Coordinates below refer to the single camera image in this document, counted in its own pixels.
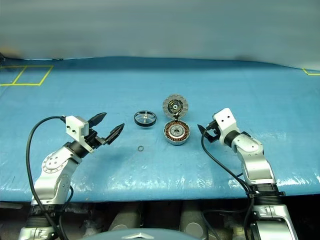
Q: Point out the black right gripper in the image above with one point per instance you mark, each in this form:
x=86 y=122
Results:
x=214 y=130

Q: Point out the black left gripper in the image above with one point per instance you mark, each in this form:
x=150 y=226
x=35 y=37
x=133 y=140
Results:
x=95 y=140

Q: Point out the silver motor stator copper windings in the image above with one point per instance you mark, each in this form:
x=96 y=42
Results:
x=176 y=131

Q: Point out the silver finned rotor disc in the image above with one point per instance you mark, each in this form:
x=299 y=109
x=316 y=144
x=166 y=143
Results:
x=175 y=105

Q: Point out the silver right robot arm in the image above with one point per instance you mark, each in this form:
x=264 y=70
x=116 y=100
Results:
x=257 y=170

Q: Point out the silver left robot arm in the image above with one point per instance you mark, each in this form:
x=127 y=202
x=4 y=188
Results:
x=50 y=180

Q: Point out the blue plastic table sheet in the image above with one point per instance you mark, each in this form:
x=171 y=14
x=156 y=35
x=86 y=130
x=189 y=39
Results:
x=100 y=87

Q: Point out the yellow tape double rectangle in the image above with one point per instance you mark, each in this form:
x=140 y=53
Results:
x=25 y=84

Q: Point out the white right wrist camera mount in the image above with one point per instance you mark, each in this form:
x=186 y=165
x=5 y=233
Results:
x=226 y=120

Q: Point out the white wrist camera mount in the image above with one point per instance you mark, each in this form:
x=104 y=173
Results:
x=75 y=125
x=226 y=120

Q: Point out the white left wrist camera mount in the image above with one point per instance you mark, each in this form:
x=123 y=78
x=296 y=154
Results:
x=75 y=125

